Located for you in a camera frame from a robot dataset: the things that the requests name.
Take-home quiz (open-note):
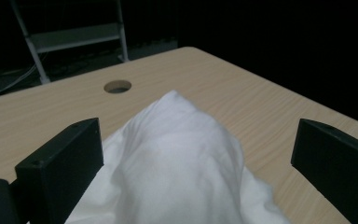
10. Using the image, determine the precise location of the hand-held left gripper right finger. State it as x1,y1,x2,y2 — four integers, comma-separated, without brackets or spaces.
290,118,358,224

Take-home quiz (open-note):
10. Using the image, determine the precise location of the white cable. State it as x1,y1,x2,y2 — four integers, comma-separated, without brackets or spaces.
0,63,38,101

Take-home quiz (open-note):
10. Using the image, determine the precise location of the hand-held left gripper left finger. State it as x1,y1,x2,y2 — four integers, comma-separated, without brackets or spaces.
8,117,104,224

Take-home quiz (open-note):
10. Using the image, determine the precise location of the white cloth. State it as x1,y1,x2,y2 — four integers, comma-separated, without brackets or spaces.
64,90,292,224

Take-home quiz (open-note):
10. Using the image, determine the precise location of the grey metal stand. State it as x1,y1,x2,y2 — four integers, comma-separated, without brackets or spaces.
8,0,131,86

